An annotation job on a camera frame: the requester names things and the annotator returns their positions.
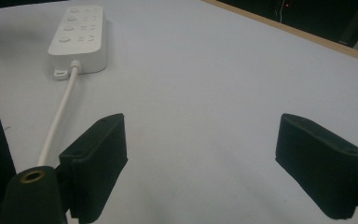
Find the white power strip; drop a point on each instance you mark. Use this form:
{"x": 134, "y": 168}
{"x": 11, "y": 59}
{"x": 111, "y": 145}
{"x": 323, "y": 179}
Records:
{"x": 78, "y": 39}

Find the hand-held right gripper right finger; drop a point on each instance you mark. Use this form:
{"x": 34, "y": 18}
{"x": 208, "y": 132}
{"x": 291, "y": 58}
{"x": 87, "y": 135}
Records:
{"x": 320, "y": 168}

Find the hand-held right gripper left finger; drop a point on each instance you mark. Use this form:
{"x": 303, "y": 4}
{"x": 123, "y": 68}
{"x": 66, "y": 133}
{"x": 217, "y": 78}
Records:
{"x": 96, "y": 161}

